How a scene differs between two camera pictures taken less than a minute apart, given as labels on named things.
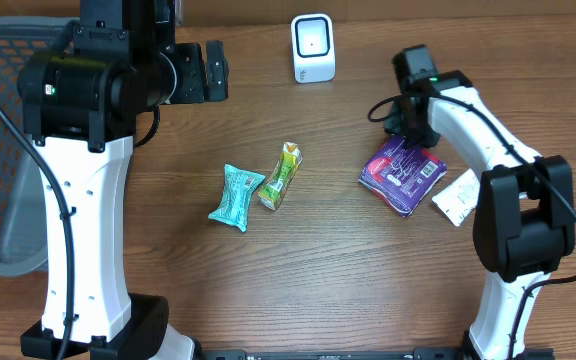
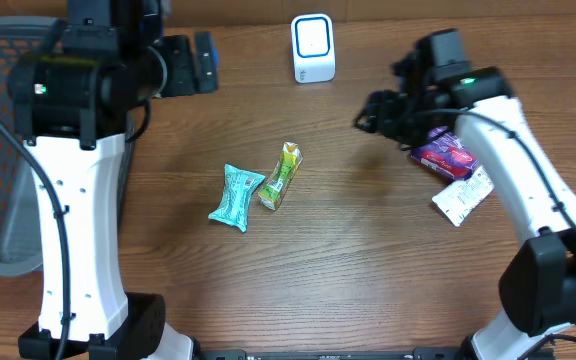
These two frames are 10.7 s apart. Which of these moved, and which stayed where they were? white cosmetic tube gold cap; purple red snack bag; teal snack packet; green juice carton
Moved: purple red snack bag
Stayed: teal snack packet; green juice carton; white cosmetic tube gold cap
